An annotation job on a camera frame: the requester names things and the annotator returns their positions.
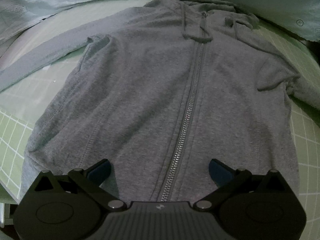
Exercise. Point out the grey zip hoodie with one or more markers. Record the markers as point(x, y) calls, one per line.
point(140, 92)

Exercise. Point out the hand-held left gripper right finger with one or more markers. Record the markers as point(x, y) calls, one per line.
point(220, 173)

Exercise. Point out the green grid mat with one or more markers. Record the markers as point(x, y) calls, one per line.
point(15, 130)

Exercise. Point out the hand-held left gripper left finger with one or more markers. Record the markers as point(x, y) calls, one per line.
point(100, 173)

